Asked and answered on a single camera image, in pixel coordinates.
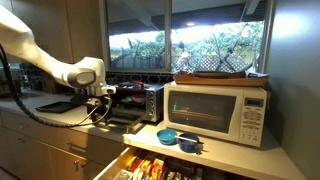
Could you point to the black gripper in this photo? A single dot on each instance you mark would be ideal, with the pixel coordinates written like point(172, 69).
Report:
point(98, 108)

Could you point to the black toaster oven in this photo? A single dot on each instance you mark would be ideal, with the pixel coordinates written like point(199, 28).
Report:
point(134, 105)

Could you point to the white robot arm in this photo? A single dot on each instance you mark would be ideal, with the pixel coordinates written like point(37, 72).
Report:
point(17, 39)

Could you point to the white microwave oven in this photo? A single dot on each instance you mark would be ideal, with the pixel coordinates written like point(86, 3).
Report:
point(229, 113)

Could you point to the black baking tray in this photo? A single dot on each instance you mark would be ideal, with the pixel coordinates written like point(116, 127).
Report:
point(57, 107)

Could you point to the open kitchen drawer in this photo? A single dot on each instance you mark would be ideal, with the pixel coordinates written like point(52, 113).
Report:
point(139, 164)

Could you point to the teal bowl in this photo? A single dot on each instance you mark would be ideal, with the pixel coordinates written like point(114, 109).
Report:
point(167, 136)

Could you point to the utensil across blue bowl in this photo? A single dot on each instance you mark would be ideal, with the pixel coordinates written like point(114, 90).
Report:
point(189, 139)

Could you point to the wooden tray on microwave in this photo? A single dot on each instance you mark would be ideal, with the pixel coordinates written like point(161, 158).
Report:
point(243, 78)

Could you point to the dark blue bowl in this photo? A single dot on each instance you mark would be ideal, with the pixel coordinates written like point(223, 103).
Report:
point(187, 146)

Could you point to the metal drawer handle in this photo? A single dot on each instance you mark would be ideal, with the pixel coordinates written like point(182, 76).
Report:
point(71, 144)

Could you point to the window frame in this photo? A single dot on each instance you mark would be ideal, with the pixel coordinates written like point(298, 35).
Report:
point(185, 35)

